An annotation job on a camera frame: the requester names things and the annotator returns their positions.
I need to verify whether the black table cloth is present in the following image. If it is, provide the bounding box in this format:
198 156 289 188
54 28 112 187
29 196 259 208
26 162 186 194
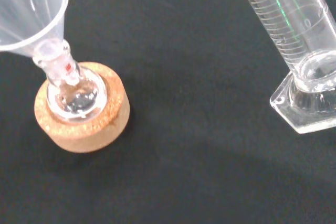
0 0 336 224

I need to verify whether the clear plastic funnel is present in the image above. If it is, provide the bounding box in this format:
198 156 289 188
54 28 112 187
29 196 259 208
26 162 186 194
0 0 79 86

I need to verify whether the round-bottom glass flask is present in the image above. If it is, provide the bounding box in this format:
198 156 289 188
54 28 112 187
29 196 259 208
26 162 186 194
33 39 108 124

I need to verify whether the cork ring stand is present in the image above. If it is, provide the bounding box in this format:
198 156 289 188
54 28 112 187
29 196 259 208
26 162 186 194
34 61 131 154

